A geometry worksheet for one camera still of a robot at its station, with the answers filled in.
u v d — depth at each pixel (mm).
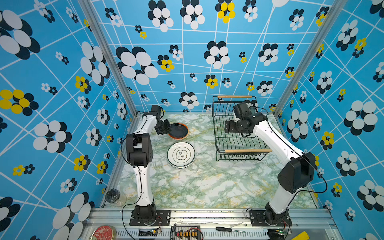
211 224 724
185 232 681
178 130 1290
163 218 737
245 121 605
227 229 704
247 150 773
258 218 732
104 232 672
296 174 448
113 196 707
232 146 971
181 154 937
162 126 889
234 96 1098
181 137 1023
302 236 680
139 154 586
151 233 704
